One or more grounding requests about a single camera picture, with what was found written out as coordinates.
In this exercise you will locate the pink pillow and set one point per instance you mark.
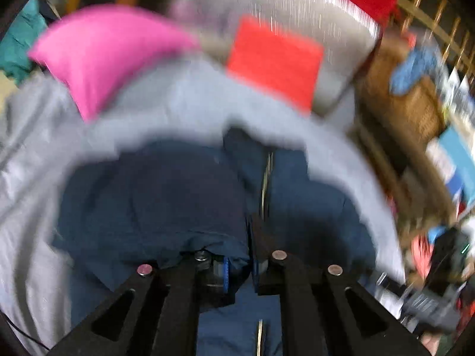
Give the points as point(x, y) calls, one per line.
point(104, 55)

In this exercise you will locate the grey pillow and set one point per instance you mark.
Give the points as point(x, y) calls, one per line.
point(297, 26)

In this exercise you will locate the navy blue zip jacket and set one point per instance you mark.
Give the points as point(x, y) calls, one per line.
point(167, 200)

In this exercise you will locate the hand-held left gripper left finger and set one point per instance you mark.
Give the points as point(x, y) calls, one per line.
point(225, 272)

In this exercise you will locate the grey bed sheet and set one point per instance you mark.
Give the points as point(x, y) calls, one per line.
point(40, 163)

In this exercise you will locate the wicker basket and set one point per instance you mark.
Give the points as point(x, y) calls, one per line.
point(404, 96)

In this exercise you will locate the blue crumpled cloth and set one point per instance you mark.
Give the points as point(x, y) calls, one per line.
point(415, 68)

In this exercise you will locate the wooden railing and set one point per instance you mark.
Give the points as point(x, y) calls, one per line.
point(434, 18)

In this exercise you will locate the teal cloth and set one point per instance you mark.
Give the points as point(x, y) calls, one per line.
point(18, 40)

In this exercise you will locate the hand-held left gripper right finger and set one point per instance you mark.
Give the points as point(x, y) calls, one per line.
point(256, 237)

